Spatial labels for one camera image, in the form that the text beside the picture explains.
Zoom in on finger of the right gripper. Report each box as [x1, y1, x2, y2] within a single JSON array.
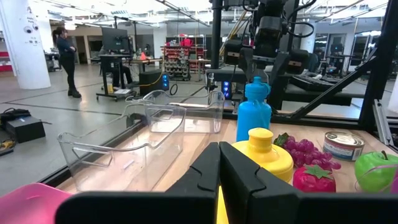
[[273, 49, 311, 83], [223, 39, 255, 83]]

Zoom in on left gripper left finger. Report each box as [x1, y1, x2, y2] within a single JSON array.
[[55, 141, 221, 224]]

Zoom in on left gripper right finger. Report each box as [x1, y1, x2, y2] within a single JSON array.
[[219, 141, 398, 224]]

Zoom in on purple toy grapes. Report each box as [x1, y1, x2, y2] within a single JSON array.
[[272, 132, 342, 171]]

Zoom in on blue label tin can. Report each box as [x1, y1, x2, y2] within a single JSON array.
[[322, 131, 366, 162]]

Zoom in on blue squeeze bottle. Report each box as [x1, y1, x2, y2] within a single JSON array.
[[235, 76, 273, 143]]

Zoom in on yellow squeeze bottle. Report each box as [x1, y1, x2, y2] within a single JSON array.
[[216, 127, 295, 224]]

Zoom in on person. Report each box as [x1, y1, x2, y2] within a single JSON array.
[[307, 46, 325, 74], [52, 26, 83, 99]]

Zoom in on black computer keyboard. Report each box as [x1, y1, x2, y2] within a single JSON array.
[[289, 73, 343, 93]]

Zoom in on large red toy strawberry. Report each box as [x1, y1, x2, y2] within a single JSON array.
[[292, 164, 337, 194]]

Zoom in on black side desk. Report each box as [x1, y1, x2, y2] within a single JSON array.
[[205, 67, 368, 108]]

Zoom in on black computer tower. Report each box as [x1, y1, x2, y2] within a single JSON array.
[[138, 68, 170, 96], [220, 80, 233, 101]]

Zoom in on clear plastic bin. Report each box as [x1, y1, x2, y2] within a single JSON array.
[[142, 89, 226, 134], [57, 103, 187, 193]]

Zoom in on shelf with red bins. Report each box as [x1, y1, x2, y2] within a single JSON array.
[[160, 36, 206, 82]]

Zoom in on green toy apple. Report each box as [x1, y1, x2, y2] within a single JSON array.
[[354, 150, 398, 194]]

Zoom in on pink plastic tray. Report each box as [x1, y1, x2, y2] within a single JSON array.
[[0, 182, 73, 224]]

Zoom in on black computer monitor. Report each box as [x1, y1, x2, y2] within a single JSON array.
[[101, 27, 130, 53]]

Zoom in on black rolling cart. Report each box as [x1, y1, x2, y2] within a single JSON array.
[[95, 53, 137, 102]]

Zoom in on black box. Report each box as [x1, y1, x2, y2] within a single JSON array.
[[4, 115, 47, 144]]

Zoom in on white round pillar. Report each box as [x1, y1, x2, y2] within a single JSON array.
[[0, 0, 52, 91]]

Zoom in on silver aluminium rail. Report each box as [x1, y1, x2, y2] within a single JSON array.
[[372, 98, 395, 147]]

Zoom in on black cable bundle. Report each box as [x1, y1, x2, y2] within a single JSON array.
[[0, 107, 32, 125]]

